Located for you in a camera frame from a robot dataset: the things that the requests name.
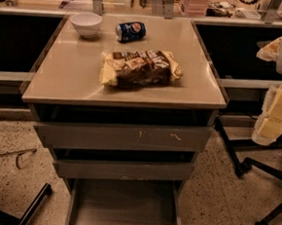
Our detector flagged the pink stacked bins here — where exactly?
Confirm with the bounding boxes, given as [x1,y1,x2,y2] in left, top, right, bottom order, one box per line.
[180,0,210,17]

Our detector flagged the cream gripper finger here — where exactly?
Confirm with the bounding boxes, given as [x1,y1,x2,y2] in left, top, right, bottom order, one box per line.
[251,85,282,146]
[256,37,281,61]

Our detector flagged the metal rod on floor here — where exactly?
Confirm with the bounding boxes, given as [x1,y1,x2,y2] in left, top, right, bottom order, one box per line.
[0,148,37,158]

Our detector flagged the blue pepsi can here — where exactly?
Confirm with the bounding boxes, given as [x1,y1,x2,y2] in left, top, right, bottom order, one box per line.
[115,21,147,43]

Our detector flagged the grey drawer cabinet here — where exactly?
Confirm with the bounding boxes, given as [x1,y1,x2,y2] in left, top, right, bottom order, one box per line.
[22,15,226,225]

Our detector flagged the brown chip bag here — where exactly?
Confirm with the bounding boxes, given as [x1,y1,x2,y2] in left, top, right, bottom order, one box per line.
[99,50,183,89]

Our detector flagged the black stand leg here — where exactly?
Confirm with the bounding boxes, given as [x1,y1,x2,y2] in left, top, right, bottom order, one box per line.
[0,183,52,225]

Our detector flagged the bottom open grey drawer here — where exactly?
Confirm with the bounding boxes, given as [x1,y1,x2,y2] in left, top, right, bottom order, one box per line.
[65,179,182,225]

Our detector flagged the middle grey drawer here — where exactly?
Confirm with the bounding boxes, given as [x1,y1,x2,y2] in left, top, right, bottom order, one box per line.
[53,160,194,181]

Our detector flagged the white bowl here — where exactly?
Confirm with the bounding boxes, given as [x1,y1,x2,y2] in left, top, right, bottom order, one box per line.
[70,13,102,38]

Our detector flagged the top grey drawer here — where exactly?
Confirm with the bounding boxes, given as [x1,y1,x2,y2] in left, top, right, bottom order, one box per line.
[34,122,212,152]

